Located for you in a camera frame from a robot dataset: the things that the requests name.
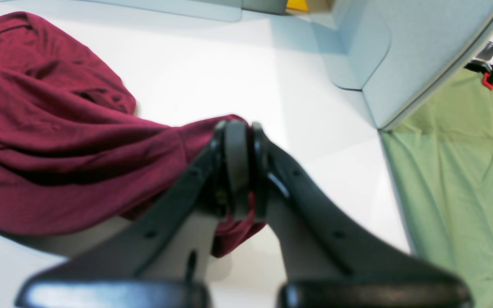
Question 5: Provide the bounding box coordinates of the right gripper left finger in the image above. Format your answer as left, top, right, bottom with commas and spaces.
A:
15, 121, 247, 308

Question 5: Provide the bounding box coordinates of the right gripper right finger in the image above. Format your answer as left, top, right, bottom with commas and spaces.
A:
252, 122, 473, 308

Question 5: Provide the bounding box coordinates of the dark red t-shirt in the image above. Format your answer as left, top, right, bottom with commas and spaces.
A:
0, 11, 268, 259

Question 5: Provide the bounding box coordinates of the green cloth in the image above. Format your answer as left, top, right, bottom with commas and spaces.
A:
381, 70, 493, 308

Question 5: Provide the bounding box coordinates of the grey side panel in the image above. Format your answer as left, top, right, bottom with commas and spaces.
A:
303, 0, 493, 130

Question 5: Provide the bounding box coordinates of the red and black clamp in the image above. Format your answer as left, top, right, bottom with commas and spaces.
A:
464, 41, 493, 90

